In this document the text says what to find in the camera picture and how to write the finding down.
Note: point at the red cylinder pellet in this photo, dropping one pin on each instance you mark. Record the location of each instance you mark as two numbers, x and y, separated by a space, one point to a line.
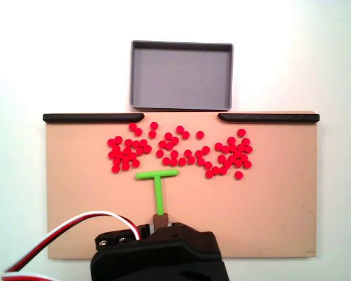
117 161
174 154
244 158
168 136
162 144
182 161
119 154
208 165
233 147
147 149
173 161
247 164
225 149
215 170
125 159
237 153
221 158
132 126
138 131
191 159
231 140
175 140
238 163
128 143
205 150
139 150
180 129
223 170
246 142
227 164
241 147
112 155
160 153
116 148
201 161
115 168
185 134
132 155
154 125
188 153
136 144
127 150
200 134
241 132
199 154
152 134
143 143
125 166
231 158
166 160
248 149
218 146
118 139
135 163
238 175
169 145
111 143
209 174

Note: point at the tan flat board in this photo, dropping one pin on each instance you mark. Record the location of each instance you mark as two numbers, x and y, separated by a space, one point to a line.
251 205

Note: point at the grey rectangular tray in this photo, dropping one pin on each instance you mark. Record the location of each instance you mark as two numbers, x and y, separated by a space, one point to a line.
181 76

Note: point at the black rail strip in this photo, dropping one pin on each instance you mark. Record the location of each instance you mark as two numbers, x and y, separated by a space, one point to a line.
269 118
90 117

